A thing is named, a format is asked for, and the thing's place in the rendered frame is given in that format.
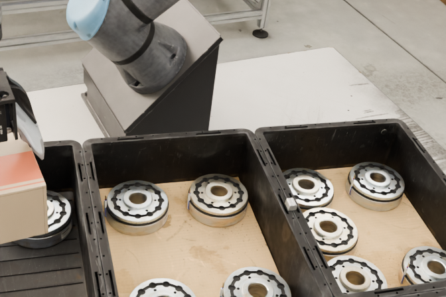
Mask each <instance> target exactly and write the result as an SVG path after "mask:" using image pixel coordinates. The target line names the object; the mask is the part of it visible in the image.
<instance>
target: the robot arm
mask: <svg viewBox="0 0 446 297"><path fill-rule="evenodd" d="M178 1H180V0H69V2H68V5H67V9H66V19H67V22H68V24H69V26H70V28H71V29H72V30H73V31H75V32H76V33H77V34H78V35H79V37H80V38H81V39H82V40H85V41H86V42H88V43H89V44H90V45H92V46H93V47H94V48H95V49H96V50H98V51H99V52H100V53H102V54H103V55H104V56H105V57H106V58H108V59H109V60H110V61H112V62H113V63H114V64H115V66H116V68H117V69H118V71H119V73H120V74H121V76H122V78H123V80H124V82H125V83H126V84H127V85H128V86H129V87H130V88H131V89H133V90H134V91H136V92H137V93H144V94H146V93H153V92H155V91H158V90H160V89H162V88H163V87H165V86H166V85H167V84H169V83H170V82H171V81H172V80H173V79H174V78H175V76H176V75H177V74H178V73H179V71H180V69H181V68H182V66H183V64H184V61H185V58H186V42H185V39H184V38H183V36H182V35H180V34H179V33H178V32H177V31H176V30H175V29H174V28H172V27H169V26H167V25H164V24H162V23H159V22H157V21H154V20H155V19H156V18H157V17H159V16H160V15H162V14H163V13H164V12H165V11H167V10H168V9H169V8H171V7H172V6H173V5H174V4H175V3H177V2H178ZM18 132H19V135H20V138H21V140H22V141H24V142H26V143H28V144H29V146H30V148H32V150H33V153H34V155H35V156H36V157H37V158H39V159H40V160H43V159H44V142H43V139H42V135H41V133H40V129H39V127H38V123H37V120H36V119H35V115H34V113H33V109H32V106H31V102H30V100H29V97H28V95H27V93H26V91H25V90H24V89H23V87H22V86H21V85H20V84H19V83H17V82H16V81H15V80H13V79H11V78H10V77H9V76H8V75H7V73H6V72H4V70H3V67H2V68H0V143H2V142H5V141H8V137H7V134H9V133H13V135H14V138H15V140H18Z"/></svg>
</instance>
